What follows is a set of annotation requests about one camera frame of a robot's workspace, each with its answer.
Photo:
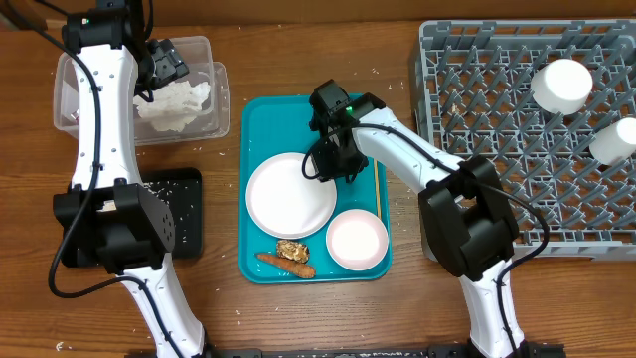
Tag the black waste tray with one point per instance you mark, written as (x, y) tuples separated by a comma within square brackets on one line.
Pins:
[(181, 189)]

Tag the grey dishwasher rack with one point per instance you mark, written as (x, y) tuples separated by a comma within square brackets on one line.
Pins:
[(471, 94)]

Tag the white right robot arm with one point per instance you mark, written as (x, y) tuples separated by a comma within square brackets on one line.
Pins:
[(468, 223)]

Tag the teal plastic tray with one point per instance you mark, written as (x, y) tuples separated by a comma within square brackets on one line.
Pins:
[(273, 125)]

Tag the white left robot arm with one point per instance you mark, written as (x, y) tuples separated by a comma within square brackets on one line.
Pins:
[(107, 214)]

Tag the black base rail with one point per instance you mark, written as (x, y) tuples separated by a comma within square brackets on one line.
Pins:
[(530, 350)]

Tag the brown food scrap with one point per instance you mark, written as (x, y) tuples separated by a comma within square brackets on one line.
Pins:
[(292, 250)]

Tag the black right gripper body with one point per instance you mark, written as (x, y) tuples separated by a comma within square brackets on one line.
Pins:
[(334, 159)]

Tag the white napkin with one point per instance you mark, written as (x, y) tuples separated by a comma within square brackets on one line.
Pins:
[(174, 106)]

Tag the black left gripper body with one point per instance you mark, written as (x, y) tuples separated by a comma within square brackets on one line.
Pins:
[(160, 68)]

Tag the white cup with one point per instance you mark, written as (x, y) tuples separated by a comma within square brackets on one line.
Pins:
[(615, 142)]

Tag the orange carrot piece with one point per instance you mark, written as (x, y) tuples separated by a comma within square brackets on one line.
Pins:
[(298, 269)]

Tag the clear plastic bin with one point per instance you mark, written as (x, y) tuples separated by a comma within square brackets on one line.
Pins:
[(213, 121)]

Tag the wooden chopstick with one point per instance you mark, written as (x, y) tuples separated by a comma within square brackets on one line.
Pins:
[(377, 189)]

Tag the large white plate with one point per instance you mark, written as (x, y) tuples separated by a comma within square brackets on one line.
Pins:
[(284, 203)]

